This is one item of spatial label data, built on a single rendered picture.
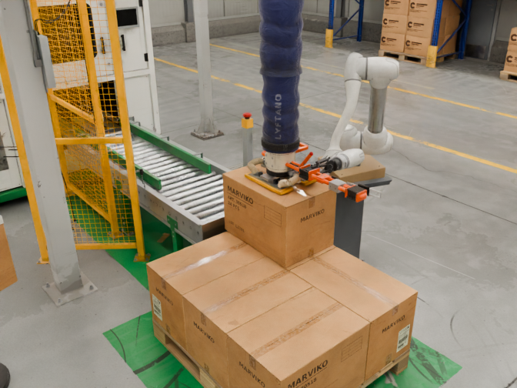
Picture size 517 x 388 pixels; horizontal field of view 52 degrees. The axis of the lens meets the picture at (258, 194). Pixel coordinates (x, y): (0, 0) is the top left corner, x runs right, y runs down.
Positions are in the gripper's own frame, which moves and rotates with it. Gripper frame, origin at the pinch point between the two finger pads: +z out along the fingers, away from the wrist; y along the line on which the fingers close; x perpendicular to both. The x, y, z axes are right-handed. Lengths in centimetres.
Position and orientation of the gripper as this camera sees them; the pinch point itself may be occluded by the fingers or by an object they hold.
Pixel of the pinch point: (311, 172)
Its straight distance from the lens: 296.5
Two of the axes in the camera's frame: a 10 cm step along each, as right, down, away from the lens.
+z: -7.8, 2.9, -5.6
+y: 0.2, 9.0, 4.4
